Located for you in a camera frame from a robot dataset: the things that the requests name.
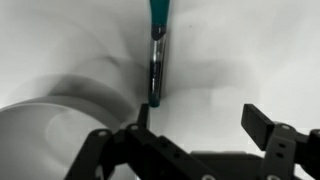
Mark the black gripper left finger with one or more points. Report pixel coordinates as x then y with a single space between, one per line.
149 156

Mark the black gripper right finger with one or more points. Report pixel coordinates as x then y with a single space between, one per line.
283 145

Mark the teal marker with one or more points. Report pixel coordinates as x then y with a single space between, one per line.
159 19

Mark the white bowl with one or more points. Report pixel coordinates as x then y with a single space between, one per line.
40 138

